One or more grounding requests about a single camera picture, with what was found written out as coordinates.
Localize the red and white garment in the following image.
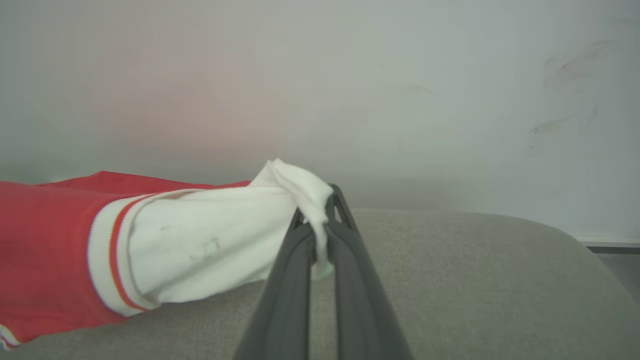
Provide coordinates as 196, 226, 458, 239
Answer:
0, 158, 335, 351

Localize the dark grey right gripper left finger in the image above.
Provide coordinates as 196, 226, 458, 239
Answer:
232, 209, 317, 360

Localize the white wall baseboard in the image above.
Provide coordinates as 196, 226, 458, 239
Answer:
570, 232, 640, 256

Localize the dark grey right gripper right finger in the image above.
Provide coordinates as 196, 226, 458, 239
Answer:
325, 184, 413, 360

